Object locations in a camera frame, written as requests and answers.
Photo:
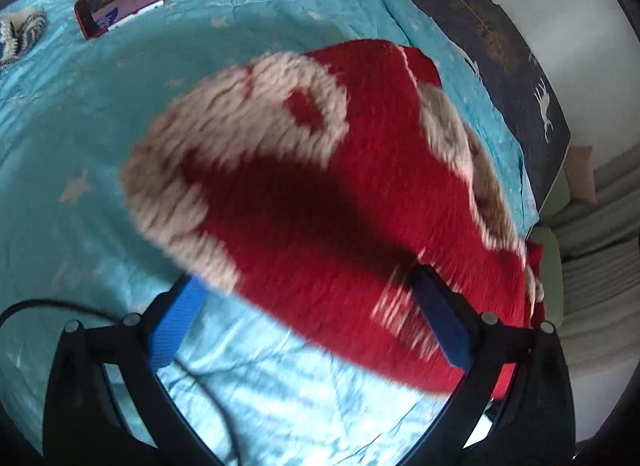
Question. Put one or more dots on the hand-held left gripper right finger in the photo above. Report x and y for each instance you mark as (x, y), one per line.
(445, 326)

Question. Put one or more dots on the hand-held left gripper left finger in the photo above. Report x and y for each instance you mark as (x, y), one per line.
(172, 326)

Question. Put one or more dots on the red bear pattern sweater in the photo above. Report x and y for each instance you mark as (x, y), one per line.
(310, 206)

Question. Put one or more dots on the green pillow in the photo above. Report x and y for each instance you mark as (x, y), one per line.
(557, 196)
(550, 266)

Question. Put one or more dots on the white pleated curtain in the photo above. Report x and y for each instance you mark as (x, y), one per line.
(605, 256)

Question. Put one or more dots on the pink pillow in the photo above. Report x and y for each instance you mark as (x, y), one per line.
(580, 173)

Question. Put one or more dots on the light blue star blanket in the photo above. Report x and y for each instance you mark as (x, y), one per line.
(90, 120)

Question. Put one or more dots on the dark deer print bed sheet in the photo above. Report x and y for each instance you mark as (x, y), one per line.
(500, 35)

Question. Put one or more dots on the striped knit cloth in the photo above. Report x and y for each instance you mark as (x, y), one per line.
(20, 33)

